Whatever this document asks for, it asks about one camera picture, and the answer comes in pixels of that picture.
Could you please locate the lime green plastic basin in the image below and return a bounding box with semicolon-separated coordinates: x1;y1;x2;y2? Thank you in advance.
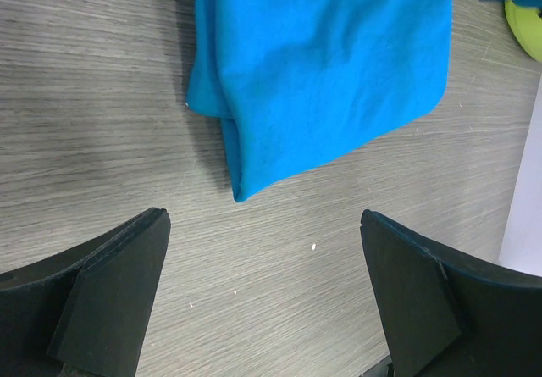
504;0;542;63

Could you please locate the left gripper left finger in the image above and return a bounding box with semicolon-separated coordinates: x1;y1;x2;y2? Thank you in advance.
1;208;171;376

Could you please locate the blue t shirt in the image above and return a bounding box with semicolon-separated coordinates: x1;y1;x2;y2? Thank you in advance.
186;0;452;202

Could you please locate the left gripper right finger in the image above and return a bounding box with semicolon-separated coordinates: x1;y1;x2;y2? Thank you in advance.
360;209;541;376

